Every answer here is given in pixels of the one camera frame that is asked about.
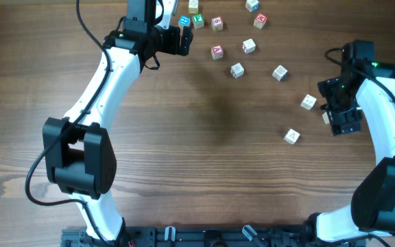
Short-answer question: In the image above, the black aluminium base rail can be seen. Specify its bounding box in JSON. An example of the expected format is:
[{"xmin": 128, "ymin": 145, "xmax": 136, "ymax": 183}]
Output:
[{"xmin": 60, "ymin": 223, "xmax": 367, "ymax": 247}]

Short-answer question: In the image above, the blue white corner block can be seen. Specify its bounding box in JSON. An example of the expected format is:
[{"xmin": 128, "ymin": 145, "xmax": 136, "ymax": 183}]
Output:
[{"xmin": 246, "ymin": 0, "xmax": 259, "ymax": 12}]

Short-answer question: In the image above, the red edged plain block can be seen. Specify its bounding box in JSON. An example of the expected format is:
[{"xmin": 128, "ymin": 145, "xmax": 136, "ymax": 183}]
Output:
[{"xmin": 242, "ymin": 38, "xmax": 256, "ymax": 54}]

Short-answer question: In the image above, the blue letter block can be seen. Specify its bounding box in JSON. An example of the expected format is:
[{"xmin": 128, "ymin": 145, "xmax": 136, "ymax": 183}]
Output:
[{"xmin": 178, "ymin": 15, "xmax": 191, "ymax": 30}]

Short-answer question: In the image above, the green edged plain block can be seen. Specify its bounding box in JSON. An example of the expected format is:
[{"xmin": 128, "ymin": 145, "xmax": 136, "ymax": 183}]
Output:
[{"xmin": 284, "ymin": 129, "xmax": 300, "ymax": 145}]

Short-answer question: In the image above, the plain wooden picture block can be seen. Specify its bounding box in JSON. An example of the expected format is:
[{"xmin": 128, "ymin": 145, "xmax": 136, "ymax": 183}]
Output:
[{"xmin": 300, "ymin": 94, "xmax": 317, "ymax": 110}]

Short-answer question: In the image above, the red A letter block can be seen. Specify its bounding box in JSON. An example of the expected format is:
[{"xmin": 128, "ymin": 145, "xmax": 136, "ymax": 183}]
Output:
[{"xmin": 211, "ymin": 45, "xmax": 224, "ymax": 60}]

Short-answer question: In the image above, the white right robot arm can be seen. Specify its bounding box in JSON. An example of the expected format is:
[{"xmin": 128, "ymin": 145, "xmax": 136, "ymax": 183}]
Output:
[{"xmin": 306, "ymin": 40, "xmax": 395, "ymax": 246}]

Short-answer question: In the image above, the green F letter block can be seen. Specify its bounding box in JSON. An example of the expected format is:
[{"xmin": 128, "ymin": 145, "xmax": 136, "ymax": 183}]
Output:
[{"xmin": 192, "ymin": 14, "xmax": 204, "ymax": 29}]

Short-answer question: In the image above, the red M letter block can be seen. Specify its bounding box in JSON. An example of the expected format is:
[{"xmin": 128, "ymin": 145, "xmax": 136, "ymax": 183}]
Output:
[{"xmin": 254, "ymin": 13, "xmax": 267, "ymax": 29}]

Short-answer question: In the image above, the plain B letter block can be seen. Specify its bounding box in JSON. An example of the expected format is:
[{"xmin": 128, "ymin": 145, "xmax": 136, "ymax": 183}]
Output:
[{"xmin": 272, "ymin": 65, "xmax": 288, "ymax": 81}]

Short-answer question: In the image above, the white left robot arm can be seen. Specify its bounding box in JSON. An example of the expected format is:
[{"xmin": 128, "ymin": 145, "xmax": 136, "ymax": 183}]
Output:
[{"xmin": 41, "ymin": 1, "xmax": 193, "ymax": 246}]

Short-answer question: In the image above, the red 6 number block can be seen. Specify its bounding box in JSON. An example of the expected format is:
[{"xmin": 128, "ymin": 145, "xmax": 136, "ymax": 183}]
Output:
[{"xmin": 211, "ymin": 16, "xmax": 224, "ymax": 32}]

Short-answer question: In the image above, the plain red trimmed block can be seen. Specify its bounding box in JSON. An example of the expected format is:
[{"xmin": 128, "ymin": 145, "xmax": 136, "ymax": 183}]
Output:
[{"xmin": 230, "ymin": 62, "xmax": 245, "ymax": 78}]

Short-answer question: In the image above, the red Y letter block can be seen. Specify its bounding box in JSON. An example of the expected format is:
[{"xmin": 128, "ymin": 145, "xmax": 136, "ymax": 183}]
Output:
[{"xmin": 322, "ymin": 111, "xmax": 330, "ymax": 124}]

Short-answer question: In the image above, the yellow letter block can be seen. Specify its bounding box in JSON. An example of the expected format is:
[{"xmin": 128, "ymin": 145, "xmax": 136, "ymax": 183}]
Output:
[{"xmin": 188, "ymin": 0, "xmax": 199, "ymax": 14}]

